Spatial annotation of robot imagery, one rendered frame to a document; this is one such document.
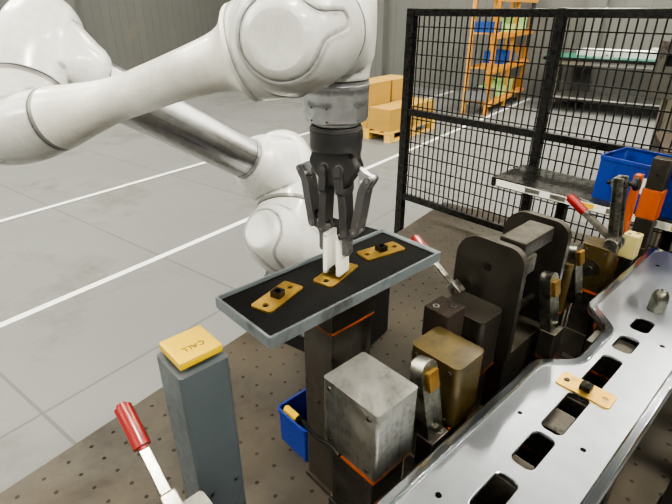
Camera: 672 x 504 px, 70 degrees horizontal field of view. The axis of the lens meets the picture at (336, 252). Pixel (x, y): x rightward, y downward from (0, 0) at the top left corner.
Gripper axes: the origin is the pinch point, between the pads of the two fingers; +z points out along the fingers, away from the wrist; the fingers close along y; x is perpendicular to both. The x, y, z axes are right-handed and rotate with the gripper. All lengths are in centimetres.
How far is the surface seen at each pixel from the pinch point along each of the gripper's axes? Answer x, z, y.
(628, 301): 47, 20, 42
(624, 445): 4.9, 20.3, 45.0
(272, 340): -19.3, 3.9, 2.6
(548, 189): 103, 17, 15
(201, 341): -24.4, 4.0, -5.1
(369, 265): 5.6, 4.1, 3.1
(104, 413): 18, 120, -129
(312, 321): -12.8, 4.2, 4.3
